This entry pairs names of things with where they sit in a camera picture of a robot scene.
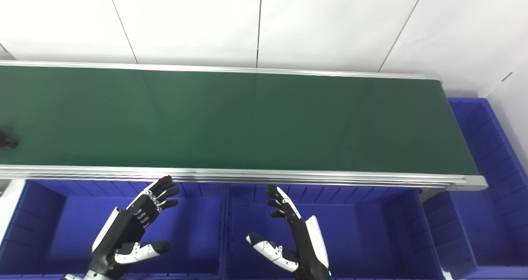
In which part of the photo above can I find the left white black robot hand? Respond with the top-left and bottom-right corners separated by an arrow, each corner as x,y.
89,176 -> 180,279

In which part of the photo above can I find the blue plastic bin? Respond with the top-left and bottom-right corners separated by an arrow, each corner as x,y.
223,183 -> 445,280
0,179 -> 226,280
422,98 -> 528,280

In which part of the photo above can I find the black flanged machine part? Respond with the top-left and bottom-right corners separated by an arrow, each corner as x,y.
0,129 -> 20,151

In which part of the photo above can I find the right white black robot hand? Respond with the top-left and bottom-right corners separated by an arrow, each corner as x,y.
247,184 -> 331,280

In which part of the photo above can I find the green conveyor belt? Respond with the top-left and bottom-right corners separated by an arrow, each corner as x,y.
0,60 -> 488,201
0,66 -> 480,176

